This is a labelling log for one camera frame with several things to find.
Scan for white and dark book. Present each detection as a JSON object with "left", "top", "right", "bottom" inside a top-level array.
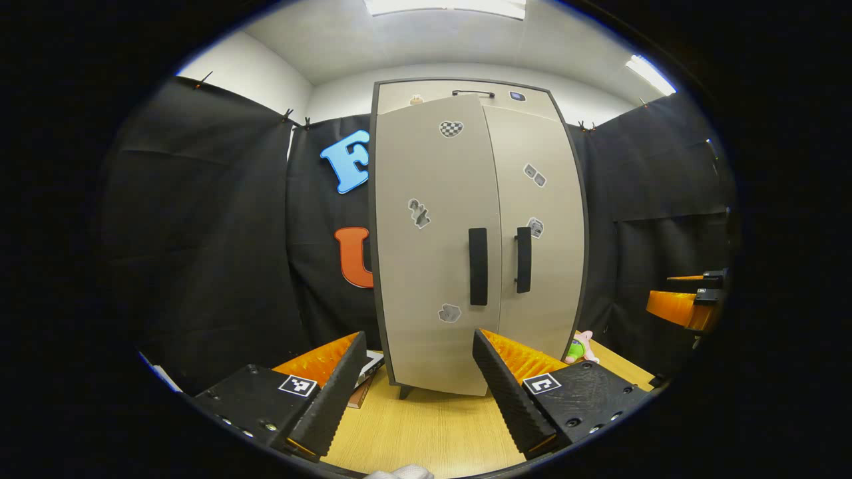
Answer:
[{"left": 356, "top": 351, "right": 385, "bottom": 389}]

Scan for grey shoe cabinet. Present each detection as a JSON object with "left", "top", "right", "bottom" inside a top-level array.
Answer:
[{"left": 368, "top": 79, "right": 590, "bottom": 400}]

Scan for black right door handle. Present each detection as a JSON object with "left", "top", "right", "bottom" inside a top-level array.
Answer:
[{"left": 514, "top": 226, "right": 533, "bottom": 294}]

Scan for white printed board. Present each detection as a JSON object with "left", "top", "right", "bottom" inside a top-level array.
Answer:
[{"left": 138, "top": 351, "right": 184, "bottom": 395}]

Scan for grey cabinet door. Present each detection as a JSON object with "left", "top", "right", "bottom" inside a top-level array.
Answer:
[
  {"left": 482, "top": 104, "right": 586, "bottom": 363},
  {"left": 375, "top": 93, "right": 503, "bottom": 397}
]

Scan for pink and green plush toy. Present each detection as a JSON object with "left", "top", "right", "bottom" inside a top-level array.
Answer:
[{"left": 564, "top": 331, "right": 600, "bottom": 365}]

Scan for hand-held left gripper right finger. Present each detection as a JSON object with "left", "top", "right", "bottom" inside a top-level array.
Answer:
[{"left": 471, "top": 327, "right": 651, "bottom": 461}]

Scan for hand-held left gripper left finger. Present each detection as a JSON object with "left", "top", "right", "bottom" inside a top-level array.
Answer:
[{"left": 193, "top": 331, "right": 367, "bottom": 461}]

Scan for narrow ceiling light panel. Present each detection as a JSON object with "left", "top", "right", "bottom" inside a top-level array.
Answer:
[{"left": 624, "top": 55, "right": 678, "bottom": 97}]

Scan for grey cabinet drawer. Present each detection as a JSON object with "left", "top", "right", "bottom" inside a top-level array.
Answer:
[{"left": 376, "top": 81, "right": 565, "bottom": 122}]

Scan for black backdrop cloth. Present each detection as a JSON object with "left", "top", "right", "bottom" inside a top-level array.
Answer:
[{"left": 97, "top": 75, "right": 736, "bottom": 397}]

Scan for wide ceiling light panel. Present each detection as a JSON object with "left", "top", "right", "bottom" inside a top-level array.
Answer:
[{"left": 363, "top": 0, "right": 528, "bottom": 21}]

